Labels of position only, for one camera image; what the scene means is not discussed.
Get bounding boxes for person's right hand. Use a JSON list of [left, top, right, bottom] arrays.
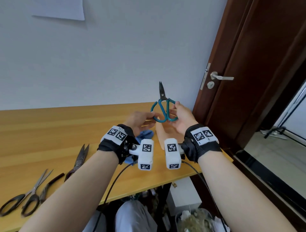
[[168, 101, 199, 136]]

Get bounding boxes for person's left hand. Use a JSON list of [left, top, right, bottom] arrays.
[[123, 111, 160, 137]]

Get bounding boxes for teal handled scissors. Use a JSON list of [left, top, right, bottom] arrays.
[[150, 81, 179, 123]]

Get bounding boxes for person's left forearm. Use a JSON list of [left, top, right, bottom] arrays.
[[19, 150, 119, 232]]

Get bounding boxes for person's right forearm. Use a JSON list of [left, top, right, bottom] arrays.
[[198, 151, 297, 232]]

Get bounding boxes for blue cloth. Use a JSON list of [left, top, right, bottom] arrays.
[[124, 130, 154, 166]]

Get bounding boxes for beige skin practice pad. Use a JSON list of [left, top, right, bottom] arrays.
[[155, 121, 185, 150]]

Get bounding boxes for silver door latch plate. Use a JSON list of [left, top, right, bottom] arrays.
[[200, 63, 211, 91]]

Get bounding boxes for white box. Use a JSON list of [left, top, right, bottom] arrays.
[[166, 177, 203, 217]]

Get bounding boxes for dark rusty tailor scissors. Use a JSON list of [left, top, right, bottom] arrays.
[[64, 144, 90, 182]]

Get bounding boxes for brown wooden door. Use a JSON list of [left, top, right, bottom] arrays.
[[192, 0, 306, 149]]

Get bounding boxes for black table leg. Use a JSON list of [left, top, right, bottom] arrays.
[[153, 183, 172, 232]]

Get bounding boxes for clear bag of scraps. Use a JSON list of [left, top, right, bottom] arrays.
[[175, 207, 217, 232]]

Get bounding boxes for small black scissors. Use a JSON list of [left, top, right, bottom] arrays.
[[39, 173, 65, 204]]

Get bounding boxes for white paper sheet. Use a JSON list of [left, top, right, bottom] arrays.
[[31, 0, 85, 21]]

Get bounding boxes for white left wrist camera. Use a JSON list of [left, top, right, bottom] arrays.
[[129, 139, 154, 171]]

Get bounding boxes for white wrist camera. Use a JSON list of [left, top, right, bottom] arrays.
[[129, 139, 154, 171], [164, 138, 185, 170]]

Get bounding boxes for black right wrist strap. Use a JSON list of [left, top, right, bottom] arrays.
[[181, 123, 223, 163]]

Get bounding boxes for black wrist strap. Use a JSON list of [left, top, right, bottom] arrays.
[[97, 124, 139, 165], [181, 123, 223, 163]]

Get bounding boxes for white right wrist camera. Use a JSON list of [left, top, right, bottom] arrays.
[[164, 138, 185, 170]]

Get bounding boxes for black left wrist strap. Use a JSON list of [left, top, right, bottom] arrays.
[[97, 124, 139, 165]]

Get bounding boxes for silver door handle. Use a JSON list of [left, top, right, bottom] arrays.
[[210, 71, 234, 81]]

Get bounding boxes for black right camera cable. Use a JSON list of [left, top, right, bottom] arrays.
[[181, 161, 228, 232]]

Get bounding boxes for black camera cable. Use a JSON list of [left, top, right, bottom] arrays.
[[181, 161, 228, 232], [92, 163, 134, 232]]

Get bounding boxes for black left camera cable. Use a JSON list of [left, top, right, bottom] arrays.
[[92, 163, 134, 232]]

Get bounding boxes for dark door frame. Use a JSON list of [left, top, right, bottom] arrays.
[[233, 22, 306, 232]]

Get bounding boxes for silver scissors black handles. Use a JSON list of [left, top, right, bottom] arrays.
[[0, 169, 54, 218]]

